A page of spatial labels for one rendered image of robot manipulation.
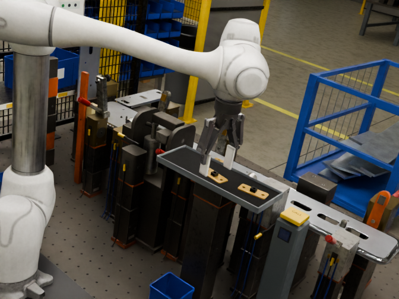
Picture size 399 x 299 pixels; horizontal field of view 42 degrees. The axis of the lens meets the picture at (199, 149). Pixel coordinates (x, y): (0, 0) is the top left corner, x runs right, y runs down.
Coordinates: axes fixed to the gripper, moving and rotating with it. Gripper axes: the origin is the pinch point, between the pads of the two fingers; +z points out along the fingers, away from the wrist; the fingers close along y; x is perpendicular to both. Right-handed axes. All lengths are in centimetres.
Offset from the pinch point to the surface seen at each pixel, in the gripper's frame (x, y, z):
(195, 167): 6.6, -1.9, 4.1
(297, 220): -28.2, 4.2, 4.3
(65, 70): 109, 11, 9
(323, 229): -21.7, 31.4, 19.9
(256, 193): -13.0, 4.1, 3.9
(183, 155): 14.5, 0.0, 4.1
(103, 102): 70, 6, 9
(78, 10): 131, 28, -12
